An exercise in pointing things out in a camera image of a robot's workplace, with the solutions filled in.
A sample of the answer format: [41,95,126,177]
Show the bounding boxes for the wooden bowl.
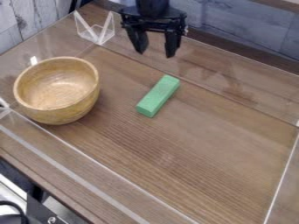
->
[14,56,101,125]

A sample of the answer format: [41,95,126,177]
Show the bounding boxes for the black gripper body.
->
[119,0,187,34]

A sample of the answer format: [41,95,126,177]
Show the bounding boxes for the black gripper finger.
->
[165,26,189,58]
[126,24,149,54]

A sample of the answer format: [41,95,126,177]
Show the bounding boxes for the clear acrylic enclosure wall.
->
[0,18,299,224]

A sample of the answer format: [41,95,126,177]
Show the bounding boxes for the green rectangular block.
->
[135,74,181,117]

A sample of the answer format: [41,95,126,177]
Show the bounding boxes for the black metal table bracket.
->
[26,186,69,224]

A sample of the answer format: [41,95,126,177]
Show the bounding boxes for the clear acrylic corner bracket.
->
[74,10,117,46]

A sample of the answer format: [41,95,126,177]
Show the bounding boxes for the black cable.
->
[0,200,31,224]

